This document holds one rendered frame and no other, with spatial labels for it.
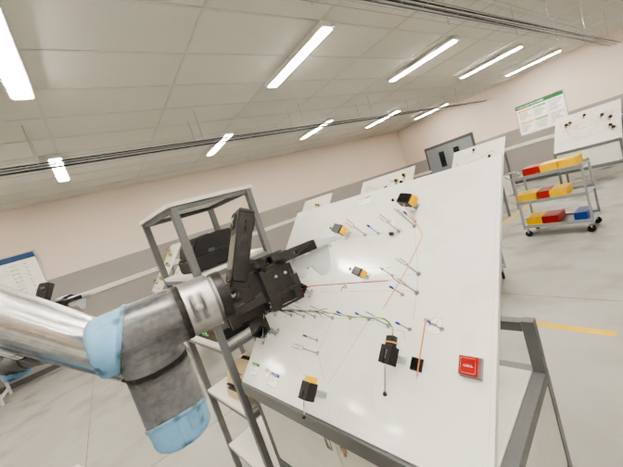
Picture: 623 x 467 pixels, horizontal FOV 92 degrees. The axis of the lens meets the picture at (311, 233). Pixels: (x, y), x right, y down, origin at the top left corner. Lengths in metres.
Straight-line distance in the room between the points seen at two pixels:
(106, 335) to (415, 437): 0.88
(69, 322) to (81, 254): 7.67
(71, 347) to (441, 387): 0.89
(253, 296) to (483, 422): 0.72
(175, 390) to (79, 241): 7.85
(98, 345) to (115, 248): 7.81
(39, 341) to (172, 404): 0.21
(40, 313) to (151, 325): 0.19
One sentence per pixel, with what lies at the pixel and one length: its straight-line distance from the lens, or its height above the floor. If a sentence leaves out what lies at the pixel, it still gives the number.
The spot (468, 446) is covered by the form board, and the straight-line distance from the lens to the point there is 1.02.
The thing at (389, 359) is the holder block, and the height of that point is 1.11.
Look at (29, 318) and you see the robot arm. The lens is 0.57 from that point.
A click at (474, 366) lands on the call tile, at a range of 0.98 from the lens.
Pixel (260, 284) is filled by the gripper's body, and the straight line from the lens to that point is 0.46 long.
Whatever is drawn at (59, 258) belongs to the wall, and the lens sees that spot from 8.25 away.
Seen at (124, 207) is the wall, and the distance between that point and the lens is 8.34.
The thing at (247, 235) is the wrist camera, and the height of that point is 1.63.
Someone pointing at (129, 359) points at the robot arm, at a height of 1.54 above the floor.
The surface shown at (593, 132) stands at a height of 1.12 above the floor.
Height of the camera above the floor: 1.65
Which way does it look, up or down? 6 degrees down
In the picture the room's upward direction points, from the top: 18 degrees counter-clockwise
